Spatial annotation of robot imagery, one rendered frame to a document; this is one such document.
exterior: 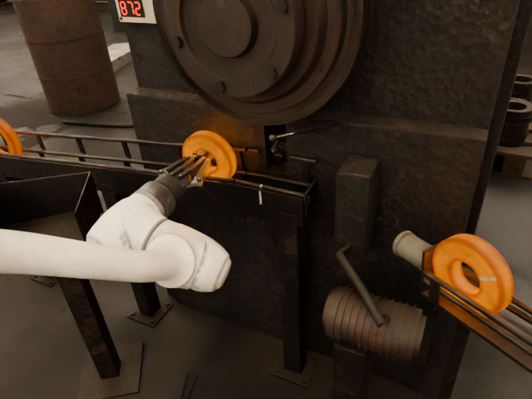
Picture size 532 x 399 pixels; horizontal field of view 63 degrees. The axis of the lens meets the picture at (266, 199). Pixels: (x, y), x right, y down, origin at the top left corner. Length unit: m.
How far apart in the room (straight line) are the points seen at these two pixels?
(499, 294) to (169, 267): 0.57
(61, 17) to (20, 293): 2.18
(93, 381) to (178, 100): 0.98
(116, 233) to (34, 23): 2.99
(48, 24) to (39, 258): 3.11
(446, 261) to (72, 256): 0.66
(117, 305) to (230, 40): 1.30
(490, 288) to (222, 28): 0.67
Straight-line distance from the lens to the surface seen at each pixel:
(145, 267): 0.75
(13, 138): 1.78
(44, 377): 1.78
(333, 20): 0.85
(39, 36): 3.78
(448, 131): 1.01
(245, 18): 0.84
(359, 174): 0.96
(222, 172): 1.15
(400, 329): 1.01
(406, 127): 1.02
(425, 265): 0.92
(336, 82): 0.90
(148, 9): 1.26
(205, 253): 0.84
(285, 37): 0.82
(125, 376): 1.65
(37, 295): 2.10
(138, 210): 0.92
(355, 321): 1.02
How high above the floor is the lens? 1.28
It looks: 33 degrees down
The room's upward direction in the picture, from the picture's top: 4 degrees counter-clockwise
